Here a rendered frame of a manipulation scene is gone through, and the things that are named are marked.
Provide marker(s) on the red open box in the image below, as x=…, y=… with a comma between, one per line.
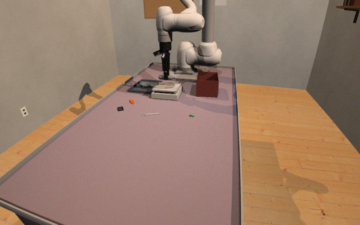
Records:
x=207, y=84

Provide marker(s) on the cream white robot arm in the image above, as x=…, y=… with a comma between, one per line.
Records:
x=188, y=21

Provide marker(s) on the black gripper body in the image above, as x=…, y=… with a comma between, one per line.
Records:
x=165, y=47

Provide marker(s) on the white digital scale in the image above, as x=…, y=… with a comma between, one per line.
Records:
x=165, y=90

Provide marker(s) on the grey table edge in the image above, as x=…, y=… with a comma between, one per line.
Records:
x=20, y=163

